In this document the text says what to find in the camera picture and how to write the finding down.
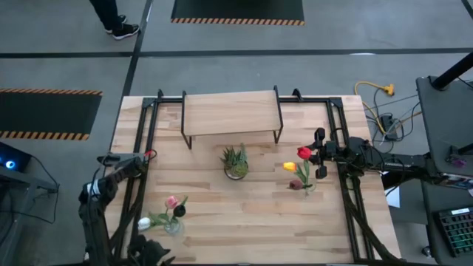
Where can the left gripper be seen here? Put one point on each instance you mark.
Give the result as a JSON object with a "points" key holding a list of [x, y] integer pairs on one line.
{"points": [[148, 256]]}

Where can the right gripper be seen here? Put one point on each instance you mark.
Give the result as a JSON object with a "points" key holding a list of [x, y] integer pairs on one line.
{"points": [[330, 150]]}

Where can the red tulip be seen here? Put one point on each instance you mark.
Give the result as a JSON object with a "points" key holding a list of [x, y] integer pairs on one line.
{"points": [[304, 152]]}

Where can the yellow orange tulip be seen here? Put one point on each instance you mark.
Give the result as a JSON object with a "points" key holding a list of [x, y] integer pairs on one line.
{"points": [[290, 167]]}

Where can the white tulip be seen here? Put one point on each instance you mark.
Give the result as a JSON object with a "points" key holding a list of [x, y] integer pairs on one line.
{"points": [[144, 223]]}

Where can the dark maroon tulip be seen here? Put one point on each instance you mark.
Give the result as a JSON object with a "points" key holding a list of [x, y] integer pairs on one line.
{"points": [[295, 184]]}

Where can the clear glass vase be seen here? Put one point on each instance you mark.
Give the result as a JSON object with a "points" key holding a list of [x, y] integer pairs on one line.
{"points": [[175, 230], [310, 190]]}

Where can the black tulip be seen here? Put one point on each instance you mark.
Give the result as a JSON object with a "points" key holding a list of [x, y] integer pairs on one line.
{"points": [[179, 210]]}

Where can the pink tulip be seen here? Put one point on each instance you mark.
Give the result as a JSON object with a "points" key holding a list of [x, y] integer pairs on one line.
{"points": [[171, 202]]}

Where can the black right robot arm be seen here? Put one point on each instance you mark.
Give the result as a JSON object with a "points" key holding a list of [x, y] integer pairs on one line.
{"points": [[369, 157]]}

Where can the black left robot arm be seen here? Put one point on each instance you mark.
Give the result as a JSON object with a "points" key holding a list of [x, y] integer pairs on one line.
{"points": [[94, 221]]}

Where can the wooden shelf with black legs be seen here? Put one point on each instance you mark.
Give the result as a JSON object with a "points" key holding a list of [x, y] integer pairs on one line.
{"points": [[229, 114]]}

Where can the black power strip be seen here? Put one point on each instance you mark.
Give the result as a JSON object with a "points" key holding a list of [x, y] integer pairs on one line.
{"points": [[388, 123]]}

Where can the succulent plant in black pot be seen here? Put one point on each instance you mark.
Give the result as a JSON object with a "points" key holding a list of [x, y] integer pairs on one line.
{"points": [[236, 168]]}

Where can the white paper sheet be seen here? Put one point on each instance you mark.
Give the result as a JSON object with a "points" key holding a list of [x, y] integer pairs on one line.
{"points": [[393, 197]]}

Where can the grey desk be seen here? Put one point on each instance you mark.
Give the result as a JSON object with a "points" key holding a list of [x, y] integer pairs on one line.
{"points": [[443, 122]]}

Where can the black desk stand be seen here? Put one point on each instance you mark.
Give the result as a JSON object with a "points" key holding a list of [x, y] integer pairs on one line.
{"points": [[452, 151]]}

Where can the dark grey table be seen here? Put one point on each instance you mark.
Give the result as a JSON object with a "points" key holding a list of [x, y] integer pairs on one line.
{"points": [[432, 229]]}

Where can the colourful phone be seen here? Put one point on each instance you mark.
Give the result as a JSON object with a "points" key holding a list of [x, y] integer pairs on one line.
{"points": [[454, 180]]}

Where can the grey side table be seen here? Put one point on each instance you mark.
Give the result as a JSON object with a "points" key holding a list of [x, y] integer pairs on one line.
{"points": [[26, 181]]}

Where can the small purple object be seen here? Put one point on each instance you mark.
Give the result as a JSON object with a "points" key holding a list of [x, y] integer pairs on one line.
{"points": [[458, 162]]}

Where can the black round caster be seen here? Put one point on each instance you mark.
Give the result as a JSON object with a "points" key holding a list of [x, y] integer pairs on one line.
{"points": [[427, 251]]}

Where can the black pole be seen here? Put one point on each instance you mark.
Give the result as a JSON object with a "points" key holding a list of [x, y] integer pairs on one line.
{"points": [[454, 72]]}

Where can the black mat with hazard stripe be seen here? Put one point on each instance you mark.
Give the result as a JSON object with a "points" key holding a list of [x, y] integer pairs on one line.
{"points": [[236, 9], [44, 114]]}

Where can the backlit keyboard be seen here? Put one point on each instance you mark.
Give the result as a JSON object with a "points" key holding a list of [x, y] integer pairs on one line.
{"points": [[458, 232]]}

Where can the computer with blue light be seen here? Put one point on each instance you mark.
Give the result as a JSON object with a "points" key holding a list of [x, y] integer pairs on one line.
{"points": [[15, 155]]}

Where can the person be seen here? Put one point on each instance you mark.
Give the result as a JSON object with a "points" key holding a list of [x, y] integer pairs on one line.
{"points": [[107, 14]]}

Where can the black metal table frame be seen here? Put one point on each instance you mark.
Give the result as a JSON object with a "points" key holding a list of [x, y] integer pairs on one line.
{"points": [[335, 101]]}

